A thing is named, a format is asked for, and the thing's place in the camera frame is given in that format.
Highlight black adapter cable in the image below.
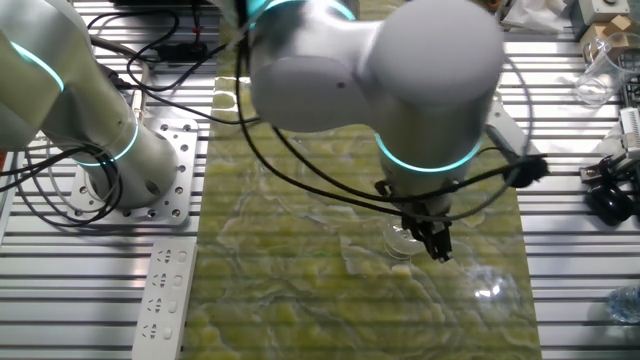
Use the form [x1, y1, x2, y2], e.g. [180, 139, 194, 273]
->
[87, 9, 261, 126]

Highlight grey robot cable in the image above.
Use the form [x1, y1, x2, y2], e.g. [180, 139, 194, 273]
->
[89, 34, 151, 126]

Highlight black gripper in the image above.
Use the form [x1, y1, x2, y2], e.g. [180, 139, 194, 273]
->
[402, 214, 454, 262]

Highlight white power strip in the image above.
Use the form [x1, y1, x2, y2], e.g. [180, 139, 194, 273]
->
[130, 237, 199, 360]

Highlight black cable bundle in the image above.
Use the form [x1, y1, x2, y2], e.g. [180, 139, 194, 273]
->
[0, 139, 127, 229]

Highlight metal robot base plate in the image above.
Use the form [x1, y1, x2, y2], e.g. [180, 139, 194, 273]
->
[67, 117, 200, 226]

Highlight black keyboard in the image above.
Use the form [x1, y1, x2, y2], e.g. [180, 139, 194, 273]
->
[618, 49, 640, 109]

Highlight green marble pattern mat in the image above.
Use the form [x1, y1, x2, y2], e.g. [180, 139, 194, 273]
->
[180, 0, 544, 360]

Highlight grey button box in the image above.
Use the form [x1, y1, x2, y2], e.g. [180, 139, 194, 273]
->
[574, 0, 632, 27]

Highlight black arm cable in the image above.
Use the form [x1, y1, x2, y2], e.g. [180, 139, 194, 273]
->
[219, 0, 536, 224]

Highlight small wooden box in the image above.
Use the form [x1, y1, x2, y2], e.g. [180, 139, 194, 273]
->
[581, 14, 635, 51]

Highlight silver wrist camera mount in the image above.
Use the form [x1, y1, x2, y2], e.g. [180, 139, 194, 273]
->
[484, 97, 551, 190]

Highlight water bottle with blue cap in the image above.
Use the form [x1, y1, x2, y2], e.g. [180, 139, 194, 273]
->
[606, 284, 640, 325]

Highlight white plastic bag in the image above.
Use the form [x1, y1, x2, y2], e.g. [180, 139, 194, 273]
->
[501, 0, 574, 32]

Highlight clear plastic cup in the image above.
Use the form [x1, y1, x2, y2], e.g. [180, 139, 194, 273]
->
[382, 219, 426, 261]

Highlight clear glass beaker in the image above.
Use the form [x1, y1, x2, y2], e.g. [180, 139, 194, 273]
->
[573, 32, 640, 107]

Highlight black power adapter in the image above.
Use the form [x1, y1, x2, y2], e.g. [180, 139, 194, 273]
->
[155, 42, 209, 64]

